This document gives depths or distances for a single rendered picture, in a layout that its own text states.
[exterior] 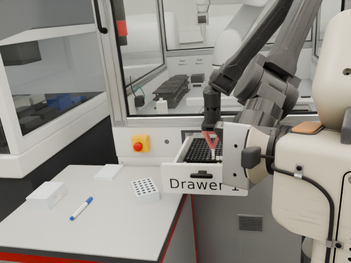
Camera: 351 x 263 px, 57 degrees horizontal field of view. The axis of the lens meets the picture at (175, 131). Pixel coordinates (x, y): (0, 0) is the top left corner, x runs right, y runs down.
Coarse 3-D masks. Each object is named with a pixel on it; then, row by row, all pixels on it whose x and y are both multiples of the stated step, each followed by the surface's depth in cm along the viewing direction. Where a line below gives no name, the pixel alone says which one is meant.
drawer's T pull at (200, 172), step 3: (198, 171) 107; (201, 171) 107; (204, 171) 106; (192, 174) 105; (195, 174) 105; (198, 174) 105; (201, 174) 104; (204, 174) 104; (207, 174) 104; (210, 174) 104; (192, 177) 105; (195, 177) 105; (198, 177) 105; (201, 177) 104; (204, 177) 104; (207, 177) 104; (210, 177) 104
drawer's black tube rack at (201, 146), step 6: (198, 138) 138; (204, 138) 138; (210, 138) 137; (192, 144) 132; (198, 144) 132; (204, 144) 131; (216, 144) 130; (192, 150) 126; (198, 150) 126; (204, 150) 125; (210, 150) 125; (216, 150) 124; (222, 150) 124; (186, 156) 122; (192, 156) 121; (198, 156) 121; (204, 156) 120; (210, 156) 120; (186, 162) 123; (192, 162) 123; (198, 162) 123; (204, 162) 122; (210, 162) 122
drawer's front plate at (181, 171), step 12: (168, 168) 110; (180, 168) 109; (192, 168) 108; (204, 168) 107; (216, 168) 106; (168, 180) 112; (180, 180) 111; (192, 180) 110; (204, 180) 109; (216, 180) 108; (168, 192) 114; (180, 192) 112; (192, 192) 111; (204, 192) 110; (216, 192) 109; (228, 192) 108; (240, 192) 107
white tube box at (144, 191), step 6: (138, 180) 129; (144, 180) 129; (150, 180) 128; (132, 186) 125; (138, 186) 124; (144, 186) 124; (150, 186) 124; (138, 192) 121; (144, 192) 120; (150, 192) 119; (156, 192) 119; (138, 198) 118; (144, 198) 118; (150, 198) 119; (156, 198) 120; (138, 204) 118
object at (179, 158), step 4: (188, 136) 143; (192, 136) 143; (196, 136) 142; (200, 136) 142; (212, 136) 141; (184, 140) 139; (188, 140) 141; (184, 144) 135; (188, 144) 141; (180, 148) 131; (184, 148) 134; (188, 148) 141; (180, 152) 127; (184, 152) 133; (176, 156) 124; (180, 156) 126; (184, 156) 133; (176, 160) 121; (180, 160) 126
